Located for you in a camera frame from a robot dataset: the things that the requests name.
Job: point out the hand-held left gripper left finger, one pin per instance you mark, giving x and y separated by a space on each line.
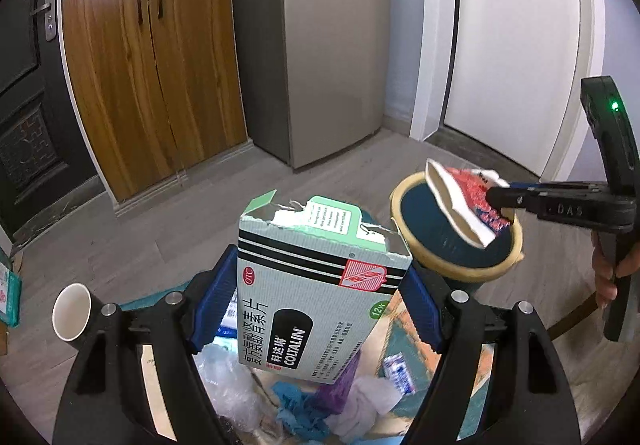
215 305

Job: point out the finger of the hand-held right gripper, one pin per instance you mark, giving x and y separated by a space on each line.
525 184
502 200

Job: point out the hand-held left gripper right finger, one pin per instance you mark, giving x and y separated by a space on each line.
422 310

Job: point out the red white wrapper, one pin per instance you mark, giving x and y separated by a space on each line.
465 195

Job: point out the blue white packet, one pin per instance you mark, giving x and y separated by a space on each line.
400 372
227 320

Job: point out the blue bin with cream rim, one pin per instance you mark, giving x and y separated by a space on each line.
440 235

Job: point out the green white medicine box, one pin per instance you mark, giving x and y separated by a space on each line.
310 285

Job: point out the blue glove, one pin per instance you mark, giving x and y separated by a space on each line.
295 405

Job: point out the person's right hand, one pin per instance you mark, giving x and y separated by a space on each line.
602 270

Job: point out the teal orange patterned mat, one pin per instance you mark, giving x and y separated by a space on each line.
395 340

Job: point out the clear plastic bag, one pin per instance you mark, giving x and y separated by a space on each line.
225 385

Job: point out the white crumpled tissue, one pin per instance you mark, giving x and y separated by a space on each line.
370 400

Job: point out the white door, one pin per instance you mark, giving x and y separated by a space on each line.
520 50

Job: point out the white paper cup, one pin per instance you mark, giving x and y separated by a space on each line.
72 312

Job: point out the beige refrigerator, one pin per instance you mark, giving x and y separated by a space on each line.
325 50

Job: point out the wooden cabinet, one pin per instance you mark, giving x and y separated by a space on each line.
150 75

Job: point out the dark entrance door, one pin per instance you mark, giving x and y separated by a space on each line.
30 100

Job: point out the silver door lock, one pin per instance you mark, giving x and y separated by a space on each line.
49 17

